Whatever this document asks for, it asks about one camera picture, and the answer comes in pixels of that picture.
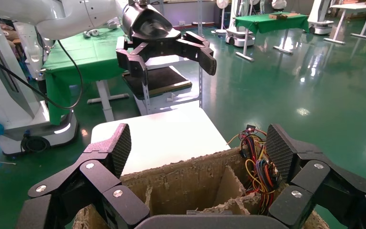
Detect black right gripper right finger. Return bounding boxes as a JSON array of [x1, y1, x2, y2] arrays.
[[265, 124, 366, 229]]

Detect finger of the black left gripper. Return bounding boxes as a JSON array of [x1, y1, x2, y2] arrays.
[[116, 39, 149, 86], [173, 31, 217, 76]]

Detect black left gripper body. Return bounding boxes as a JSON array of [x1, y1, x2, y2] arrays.
[[121, 3, 179, 60]]

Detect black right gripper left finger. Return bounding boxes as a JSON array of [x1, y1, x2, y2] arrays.
[[15, 123, 151, 229]]

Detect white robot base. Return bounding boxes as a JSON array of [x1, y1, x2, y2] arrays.
[[0, 21, 80, 156]]

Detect black board with wooden edge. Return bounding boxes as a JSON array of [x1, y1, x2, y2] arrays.
[[122, 65, 193, 101]]

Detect white wheeled robot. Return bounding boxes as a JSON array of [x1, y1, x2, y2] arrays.
[[224, 0, 256, 48], [307, 0, 335, 36]]

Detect green cloth covered table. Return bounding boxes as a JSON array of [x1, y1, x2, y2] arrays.
[[42, 27, 134, 126], [234, 12, 311, 63]]

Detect white handheld controller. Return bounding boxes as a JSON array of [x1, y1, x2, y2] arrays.
[[81, 28, 100, 39]]

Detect white standing fan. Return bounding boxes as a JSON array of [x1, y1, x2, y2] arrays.
[[211, 0, 230, 35]]

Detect metal shelf rack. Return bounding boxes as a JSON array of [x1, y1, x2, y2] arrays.
[[122, 0, 204, 116]]

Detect brown wooden pieces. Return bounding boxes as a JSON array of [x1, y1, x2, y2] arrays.
[[268, 11, 301, 21]]

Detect worn brown cardboard divider box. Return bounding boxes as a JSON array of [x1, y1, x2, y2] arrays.
[[72, 146, 330, 229]]

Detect white desk with metal legs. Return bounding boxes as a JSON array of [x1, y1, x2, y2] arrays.
[[323, 0, 366, 45]]

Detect wire bundle in box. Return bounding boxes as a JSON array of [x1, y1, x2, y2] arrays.
[[226, 124, 283, 216]]

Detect black hanging cable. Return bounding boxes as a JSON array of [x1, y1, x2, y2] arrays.
[[0, 39, 84, 111]]

